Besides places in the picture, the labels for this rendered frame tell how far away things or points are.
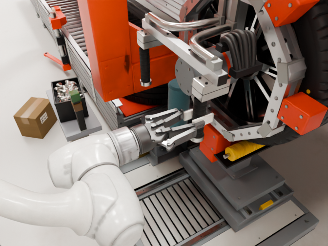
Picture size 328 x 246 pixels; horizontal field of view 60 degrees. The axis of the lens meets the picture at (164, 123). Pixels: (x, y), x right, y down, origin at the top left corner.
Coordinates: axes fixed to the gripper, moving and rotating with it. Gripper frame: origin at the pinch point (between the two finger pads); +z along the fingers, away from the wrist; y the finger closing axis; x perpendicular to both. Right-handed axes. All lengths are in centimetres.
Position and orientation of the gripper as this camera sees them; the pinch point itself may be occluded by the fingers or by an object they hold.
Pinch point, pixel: (198, 116)
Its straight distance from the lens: 81.1
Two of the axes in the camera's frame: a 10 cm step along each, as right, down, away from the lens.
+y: 4.9, 5.7, -6.6
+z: 8.7, -3.2, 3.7
